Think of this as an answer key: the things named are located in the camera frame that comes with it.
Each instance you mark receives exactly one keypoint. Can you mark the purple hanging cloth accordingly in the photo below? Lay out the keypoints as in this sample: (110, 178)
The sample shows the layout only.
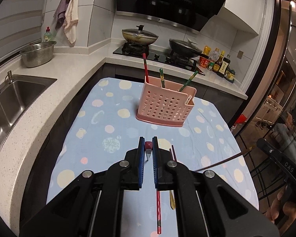
(59, 15)

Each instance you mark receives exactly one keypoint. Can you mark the small green jar set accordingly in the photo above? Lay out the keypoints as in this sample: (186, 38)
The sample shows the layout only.
(230, 75)

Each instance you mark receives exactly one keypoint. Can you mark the purple brown chopstick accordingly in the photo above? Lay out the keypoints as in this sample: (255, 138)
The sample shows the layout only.
(228, 159)

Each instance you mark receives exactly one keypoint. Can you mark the steel sink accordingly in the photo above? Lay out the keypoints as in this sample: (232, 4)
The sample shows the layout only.
(16, 97)

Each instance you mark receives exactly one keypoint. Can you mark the person's right hand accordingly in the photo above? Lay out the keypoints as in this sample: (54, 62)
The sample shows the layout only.
(288, 208)

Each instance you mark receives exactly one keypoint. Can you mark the pink hanging towel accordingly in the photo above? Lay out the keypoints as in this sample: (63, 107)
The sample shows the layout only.
(71, 21)

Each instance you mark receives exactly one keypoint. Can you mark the beige wok with lid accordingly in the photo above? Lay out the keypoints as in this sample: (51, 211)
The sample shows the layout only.
(139, 36)

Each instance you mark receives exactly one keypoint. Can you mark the black wok with lid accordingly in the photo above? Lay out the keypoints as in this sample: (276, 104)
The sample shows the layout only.
(184, 49)

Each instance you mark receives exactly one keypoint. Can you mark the black range hood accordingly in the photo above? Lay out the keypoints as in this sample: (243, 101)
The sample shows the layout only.
(191, 15)

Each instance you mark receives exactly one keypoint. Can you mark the dark soy sauce bottle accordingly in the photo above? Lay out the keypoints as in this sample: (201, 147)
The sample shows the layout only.
(225, 63)

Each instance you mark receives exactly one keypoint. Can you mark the green dish soap bottle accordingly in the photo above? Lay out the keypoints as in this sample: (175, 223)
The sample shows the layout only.
(47, 36)

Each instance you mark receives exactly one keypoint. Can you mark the gold flower spoon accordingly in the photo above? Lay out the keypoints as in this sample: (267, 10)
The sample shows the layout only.
(172, 200)

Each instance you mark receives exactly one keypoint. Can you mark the dark red chopstick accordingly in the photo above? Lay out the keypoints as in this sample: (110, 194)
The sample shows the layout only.
(171, 154)

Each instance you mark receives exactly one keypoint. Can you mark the yellow seasoning packet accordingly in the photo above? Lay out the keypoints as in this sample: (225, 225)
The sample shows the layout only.
(206, 50)

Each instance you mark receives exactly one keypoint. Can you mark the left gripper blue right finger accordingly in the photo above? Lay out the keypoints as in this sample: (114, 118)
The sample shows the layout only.
(155, 155)

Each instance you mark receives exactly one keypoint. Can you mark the maroon chopstick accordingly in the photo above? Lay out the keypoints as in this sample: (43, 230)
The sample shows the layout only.
(173, 153)

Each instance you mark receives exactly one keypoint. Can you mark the stainless steel bowl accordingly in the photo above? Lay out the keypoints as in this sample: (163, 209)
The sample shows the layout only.
(38, 54)

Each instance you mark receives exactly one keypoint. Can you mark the bright red chopstick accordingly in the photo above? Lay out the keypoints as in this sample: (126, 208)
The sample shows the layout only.
(145, 68)

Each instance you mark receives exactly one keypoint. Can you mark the red twisted chopstick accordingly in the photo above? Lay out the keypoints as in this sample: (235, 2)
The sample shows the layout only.
(148, 152)

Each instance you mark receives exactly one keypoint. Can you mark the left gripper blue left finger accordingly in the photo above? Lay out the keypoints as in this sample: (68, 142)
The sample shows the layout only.
(140, 161)

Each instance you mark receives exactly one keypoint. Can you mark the blue patterned tablecloth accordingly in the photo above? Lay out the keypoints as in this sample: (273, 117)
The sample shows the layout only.
(106, 128)

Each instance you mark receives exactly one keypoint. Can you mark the brown sauce bottle yellow cap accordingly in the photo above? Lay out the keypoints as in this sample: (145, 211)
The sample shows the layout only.
(218, 63)

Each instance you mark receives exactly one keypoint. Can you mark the black gas stove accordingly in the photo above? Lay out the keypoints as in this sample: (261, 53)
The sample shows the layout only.
(170, 58)

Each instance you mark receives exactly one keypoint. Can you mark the pink perforated utensil holder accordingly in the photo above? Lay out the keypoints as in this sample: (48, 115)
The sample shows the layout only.
(165, 106)

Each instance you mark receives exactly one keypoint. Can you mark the clear plastic bottle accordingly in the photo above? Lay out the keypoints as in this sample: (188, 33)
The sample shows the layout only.
(214, 55)

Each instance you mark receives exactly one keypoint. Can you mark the green chopstick gold band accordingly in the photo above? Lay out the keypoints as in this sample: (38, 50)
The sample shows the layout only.
(161, 72)

